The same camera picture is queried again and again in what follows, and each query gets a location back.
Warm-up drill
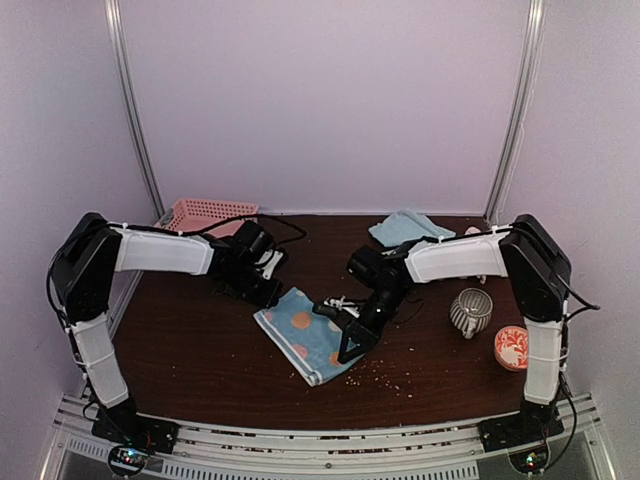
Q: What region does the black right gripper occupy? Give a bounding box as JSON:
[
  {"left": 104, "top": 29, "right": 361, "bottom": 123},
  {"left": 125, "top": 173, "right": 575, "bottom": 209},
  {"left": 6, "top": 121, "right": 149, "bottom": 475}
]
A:
[{"left": 338, "top": 285, "right": 410, "bottom": 363}]

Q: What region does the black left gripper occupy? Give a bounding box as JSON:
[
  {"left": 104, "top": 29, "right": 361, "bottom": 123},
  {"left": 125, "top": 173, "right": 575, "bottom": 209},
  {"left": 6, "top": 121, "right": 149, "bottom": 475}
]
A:
[{"left": 223, "top": 263, "right": 284, "bottom": 309}]

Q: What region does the blue polka dot striped towel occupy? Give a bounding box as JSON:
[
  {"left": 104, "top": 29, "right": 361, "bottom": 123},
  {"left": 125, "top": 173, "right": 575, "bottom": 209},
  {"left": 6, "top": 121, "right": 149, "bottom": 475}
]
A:
[{"left": 253, "top": 287, "right": 363, "bottom": 387}]

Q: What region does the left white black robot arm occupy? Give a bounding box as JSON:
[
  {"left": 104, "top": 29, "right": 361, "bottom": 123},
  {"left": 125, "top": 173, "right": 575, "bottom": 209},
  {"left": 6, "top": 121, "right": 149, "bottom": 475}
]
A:
[{"left": 47, "top": 212, "right": 287, "bottom": 444}]

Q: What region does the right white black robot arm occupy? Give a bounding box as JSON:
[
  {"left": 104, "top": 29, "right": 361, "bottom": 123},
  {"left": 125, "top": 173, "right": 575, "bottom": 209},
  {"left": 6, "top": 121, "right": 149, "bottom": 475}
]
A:
[{"left": 337, "top": 214, "right": 571, "bottom": 442}]

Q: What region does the pink perforated plastic basket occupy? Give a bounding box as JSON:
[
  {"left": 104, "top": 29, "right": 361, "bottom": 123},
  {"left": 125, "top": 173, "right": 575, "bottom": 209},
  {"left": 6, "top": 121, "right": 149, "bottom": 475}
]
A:
[{"left": 155, "top": 197, "right": 259, "bottom": 232}]

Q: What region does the grey striped ceramic mug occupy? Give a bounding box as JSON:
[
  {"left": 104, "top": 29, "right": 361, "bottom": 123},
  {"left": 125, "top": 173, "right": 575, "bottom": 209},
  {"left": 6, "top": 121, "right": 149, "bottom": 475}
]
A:
[{"left": 449, "top": 288, "right": 494, "bottom": 339}]

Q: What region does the light blue terry towel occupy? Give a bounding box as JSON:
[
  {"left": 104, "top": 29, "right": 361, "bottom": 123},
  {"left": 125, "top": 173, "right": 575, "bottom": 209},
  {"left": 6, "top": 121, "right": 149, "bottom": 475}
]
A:
[{"left": 368, "top": 210, "right": 456, "bottom": 248}]

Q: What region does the orange patterned ceramic bowl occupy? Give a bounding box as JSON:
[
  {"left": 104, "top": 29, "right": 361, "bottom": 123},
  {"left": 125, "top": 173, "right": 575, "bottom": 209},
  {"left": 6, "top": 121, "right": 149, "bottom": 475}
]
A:
[{"left": 494, "top": 326, "right": 528, "bottom": 372}]

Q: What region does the pink cloth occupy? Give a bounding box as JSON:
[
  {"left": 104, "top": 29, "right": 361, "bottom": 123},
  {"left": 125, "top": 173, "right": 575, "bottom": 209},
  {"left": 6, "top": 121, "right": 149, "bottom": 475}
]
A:
[{"left": 464, "top": 226, "right": 481, "bottom": 236}]

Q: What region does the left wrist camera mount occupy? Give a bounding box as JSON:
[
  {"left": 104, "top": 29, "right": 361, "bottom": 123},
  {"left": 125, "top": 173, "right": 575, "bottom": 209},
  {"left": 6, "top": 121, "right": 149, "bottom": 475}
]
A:
[{"left": 255, "top": 249, "right": 288, "bottom": 280}]

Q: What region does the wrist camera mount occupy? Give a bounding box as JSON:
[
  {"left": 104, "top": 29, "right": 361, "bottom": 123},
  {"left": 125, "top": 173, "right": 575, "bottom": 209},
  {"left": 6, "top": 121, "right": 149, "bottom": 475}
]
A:
[
  {"left": 255, "top": 249, "right": 288, "bottom": 280},
  {"left": 312, "top": 296, "right": 364, "bottom": 320}
]

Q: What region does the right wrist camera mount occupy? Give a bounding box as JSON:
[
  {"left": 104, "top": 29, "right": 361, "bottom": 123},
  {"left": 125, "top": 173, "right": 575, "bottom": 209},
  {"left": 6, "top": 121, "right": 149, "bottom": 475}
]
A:
[{"left": 312, "top": 296, "right": 364, "bottom": 320}]

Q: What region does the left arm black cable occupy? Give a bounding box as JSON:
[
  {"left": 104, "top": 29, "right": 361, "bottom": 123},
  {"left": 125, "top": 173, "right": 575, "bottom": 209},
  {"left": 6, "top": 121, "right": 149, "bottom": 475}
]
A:
[{"left": 199, "top": 213, "right": 309, "bottom": 249}]

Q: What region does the front aluminium rail base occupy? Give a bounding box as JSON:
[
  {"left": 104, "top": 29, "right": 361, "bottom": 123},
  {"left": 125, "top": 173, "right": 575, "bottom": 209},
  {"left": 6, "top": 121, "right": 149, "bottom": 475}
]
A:
[{"left": 36, "top": 394, "right": 621, "bottom": 479}]

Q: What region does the left aluminium frame post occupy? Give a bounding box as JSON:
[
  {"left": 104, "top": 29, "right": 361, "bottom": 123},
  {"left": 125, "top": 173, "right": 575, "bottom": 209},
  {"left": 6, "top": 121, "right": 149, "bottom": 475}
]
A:
[{"left": 104, "top": 0, "right": 165, "bottom": 218}]

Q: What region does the aluminium frame post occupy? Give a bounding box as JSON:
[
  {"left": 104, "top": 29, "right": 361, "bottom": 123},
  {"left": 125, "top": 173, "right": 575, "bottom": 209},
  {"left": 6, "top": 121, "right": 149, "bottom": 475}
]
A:
[
  {"left": 104, "top": 0, "right": 165, "bottom": 218},
  {"left": 483, "top": 0, "right": 548, "bottom": 225}
]

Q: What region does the right aluminium frame post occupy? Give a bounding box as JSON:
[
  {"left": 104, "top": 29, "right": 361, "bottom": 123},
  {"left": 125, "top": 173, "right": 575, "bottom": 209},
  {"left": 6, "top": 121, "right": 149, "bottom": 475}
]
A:
[{"left": 483, "top": 0, "right": 548, "bottom": 225}]

